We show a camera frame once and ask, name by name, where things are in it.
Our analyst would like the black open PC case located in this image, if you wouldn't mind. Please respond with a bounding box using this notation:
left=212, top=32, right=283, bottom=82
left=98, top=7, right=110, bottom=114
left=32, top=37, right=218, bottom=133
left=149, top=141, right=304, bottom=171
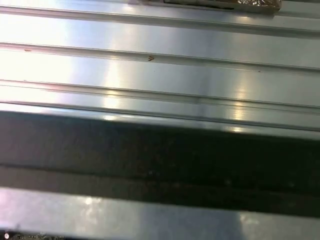
left=0, top=109, right=320, bottom=240

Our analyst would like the square brown base plate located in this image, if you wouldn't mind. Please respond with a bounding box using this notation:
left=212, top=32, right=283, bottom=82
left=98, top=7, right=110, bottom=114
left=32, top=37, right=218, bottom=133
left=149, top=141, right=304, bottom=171
left=129, top=0, right=282, bottom=15

